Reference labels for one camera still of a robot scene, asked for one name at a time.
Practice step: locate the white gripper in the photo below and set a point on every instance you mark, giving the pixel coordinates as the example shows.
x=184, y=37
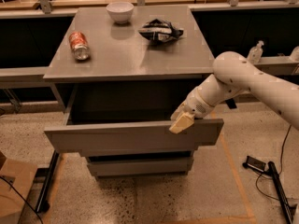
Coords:
x=196, y=104

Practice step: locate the grey top drawer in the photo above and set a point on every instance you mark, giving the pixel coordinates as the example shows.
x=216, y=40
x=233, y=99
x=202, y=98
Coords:
x=127, y=118

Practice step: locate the grey drawer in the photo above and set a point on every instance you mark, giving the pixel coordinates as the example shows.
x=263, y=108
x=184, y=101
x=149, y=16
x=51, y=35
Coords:
x=127, y=118
x=140, y=167

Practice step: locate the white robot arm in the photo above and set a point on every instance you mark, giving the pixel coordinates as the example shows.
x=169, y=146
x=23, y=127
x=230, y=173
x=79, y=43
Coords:
x=233, y=74

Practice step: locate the grey bottom drawer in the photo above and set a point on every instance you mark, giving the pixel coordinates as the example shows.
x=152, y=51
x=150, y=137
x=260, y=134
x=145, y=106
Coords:
x=140, y=167

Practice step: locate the grey drawer cabinet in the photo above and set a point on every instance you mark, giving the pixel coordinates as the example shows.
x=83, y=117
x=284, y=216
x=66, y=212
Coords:
x=121, y=53

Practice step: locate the black crumpled chip bag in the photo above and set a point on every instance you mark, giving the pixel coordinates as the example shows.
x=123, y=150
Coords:
x=160, y=31

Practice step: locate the black device on floor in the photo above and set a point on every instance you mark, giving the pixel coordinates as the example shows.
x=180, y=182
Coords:
x=255, y=165

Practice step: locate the clear sanitizer bottle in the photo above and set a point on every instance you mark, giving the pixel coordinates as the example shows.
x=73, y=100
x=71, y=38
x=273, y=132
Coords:
x=256, y=52

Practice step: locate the white ceramic bowl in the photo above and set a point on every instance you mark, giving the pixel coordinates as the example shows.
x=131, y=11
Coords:
x=120, y=12

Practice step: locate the red soda can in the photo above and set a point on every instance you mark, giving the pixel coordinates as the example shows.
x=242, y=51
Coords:
x=79, y=46

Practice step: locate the black right floor bar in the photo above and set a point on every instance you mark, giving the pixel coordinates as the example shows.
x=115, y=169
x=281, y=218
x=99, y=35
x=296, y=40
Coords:
x=280, y=192

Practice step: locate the black floor bar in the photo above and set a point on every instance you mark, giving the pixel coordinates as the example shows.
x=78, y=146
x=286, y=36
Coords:
x=280, y=192
x=42, y=204

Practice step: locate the black left floor bar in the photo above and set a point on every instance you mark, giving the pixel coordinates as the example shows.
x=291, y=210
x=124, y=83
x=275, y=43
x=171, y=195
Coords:
x=42, y=204

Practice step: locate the cardboard box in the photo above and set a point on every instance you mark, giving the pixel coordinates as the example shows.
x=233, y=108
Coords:
x=16, y=180

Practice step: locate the grey metal rail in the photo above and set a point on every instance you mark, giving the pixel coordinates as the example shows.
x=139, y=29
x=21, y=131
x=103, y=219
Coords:
x=32, y=77

